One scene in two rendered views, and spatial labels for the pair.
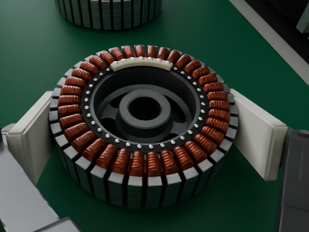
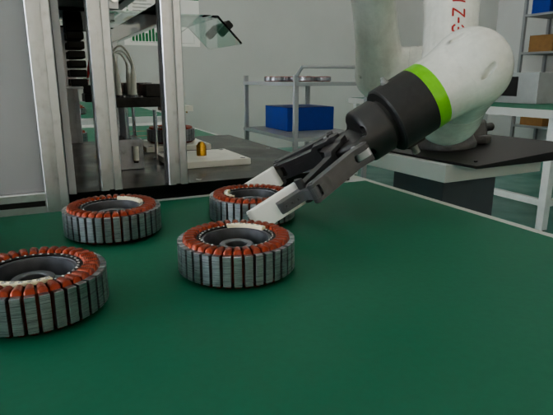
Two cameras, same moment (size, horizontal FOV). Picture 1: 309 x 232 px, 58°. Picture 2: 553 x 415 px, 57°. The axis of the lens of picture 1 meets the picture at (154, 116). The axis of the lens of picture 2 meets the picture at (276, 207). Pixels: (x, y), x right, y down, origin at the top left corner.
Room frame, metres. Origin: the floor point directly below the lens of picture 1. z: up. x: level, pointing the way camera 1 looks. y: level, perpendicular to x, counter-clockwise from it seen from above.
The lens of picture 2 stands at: (0.12, 0.66, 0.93)
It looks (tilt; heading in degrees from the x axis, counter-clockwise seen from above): 14 degrees down; 267
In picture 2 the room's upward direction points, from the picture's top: straight up
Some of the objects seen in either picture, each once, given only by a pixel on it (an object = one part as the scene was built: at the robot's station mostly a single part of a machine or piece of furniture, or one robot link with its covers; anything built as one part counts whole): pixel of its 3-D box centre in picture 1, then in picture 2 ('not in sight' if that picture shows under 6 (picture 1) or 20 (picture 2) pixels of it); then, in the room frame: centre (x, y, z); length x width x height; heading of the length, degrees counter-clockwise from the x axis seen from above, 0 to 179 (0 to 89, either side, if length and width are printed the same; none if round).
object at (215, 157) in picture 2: not in sight; (202, 158); (0.21, -0.35, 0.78); 0.15 x 0.15 x 0.01; 22
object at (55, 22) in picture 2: not in sight; (52, 84); (0.49, -0.37, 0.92); 0.66 x 0.01 x 0.30; 112
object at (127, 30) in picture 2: not in sight; (130, 28); (0.35, -0.43, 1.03); 0.62 x 0.01 x 0.03; 112
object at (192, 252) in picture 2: not in sight; (236, 250); (0.13, 0.19, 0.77); 0.11 x 0.11 x 0.04
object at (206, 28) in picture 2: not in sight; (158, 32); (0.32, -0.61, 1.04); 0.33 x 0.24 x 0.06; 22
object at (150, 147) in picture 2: not in sight; (171, 144); (0.30, -0.58, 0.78); 0.15 x 0.15 x 0.01; 22
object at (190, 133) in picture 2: not in sight; (170, 133); (0.30, -0.58, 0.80); 0.11 x 0.11 x 0.04
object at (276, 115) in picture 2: not in sight; (303, 135); (-0.32, -3.20, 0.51); 1.01 x 0.60 x 1.01; 112
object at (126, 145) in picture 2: not in sight; (126, 151); (0.35, -0.30, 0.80); 0.08 x 0.05 x 0.06; 112
